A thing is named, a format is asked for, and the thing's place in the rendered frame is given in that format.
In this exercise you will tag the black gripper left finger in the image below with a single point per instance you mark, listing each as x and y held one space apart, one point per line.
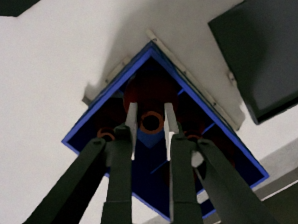
69 198

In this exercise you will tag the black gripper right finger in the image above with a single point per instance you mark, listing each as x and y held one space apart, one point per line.
234 201

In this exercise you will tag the blue crate with dividers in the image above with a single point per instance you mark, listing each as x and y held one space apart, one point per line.
150 152

